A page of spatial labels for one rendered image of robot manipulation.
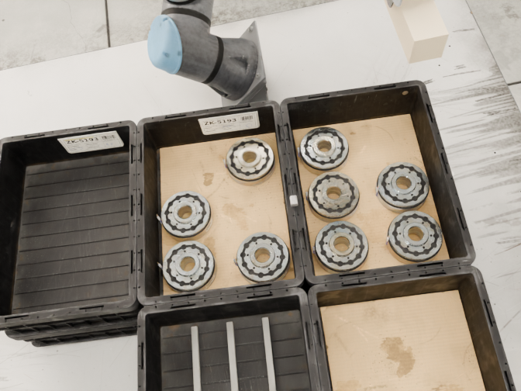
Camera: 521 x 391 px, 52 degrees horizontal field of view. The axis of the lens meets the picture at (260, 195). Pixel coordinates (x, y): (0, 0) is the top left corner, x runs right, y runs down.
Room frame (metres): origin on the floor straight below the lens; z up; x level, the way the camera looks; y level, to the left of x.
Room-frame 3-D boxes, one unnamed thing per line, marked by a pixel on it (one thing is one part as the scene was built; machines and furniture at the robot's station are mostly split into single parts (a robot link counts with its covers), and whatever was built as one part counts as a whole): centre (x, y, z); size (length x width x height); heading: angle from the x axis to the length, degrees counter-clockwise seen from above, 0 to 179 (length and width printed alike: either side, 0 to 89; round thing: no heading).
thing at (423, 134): (0.45, -0.21, 0.87); 0.40 x 0.30 x 0.11; 175
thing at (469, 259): (0.45, -0.21, 0.92); 0.40 x 0.30 x 0.02; 175
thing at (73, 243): (0.50, 0.39, 0.87); 0.40 x 0.30 x 0.11; 175
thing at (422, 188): (0.44, -0.29, 0.86); 0.10 x 0.10 x 0.01
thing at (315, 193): (0.45, -0.15, 0.86); 0.10 x 0.10 x 0.01
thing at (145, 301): (0.47, 0.09, 0.92); 0.40 x 0.30 x 0.02; 175
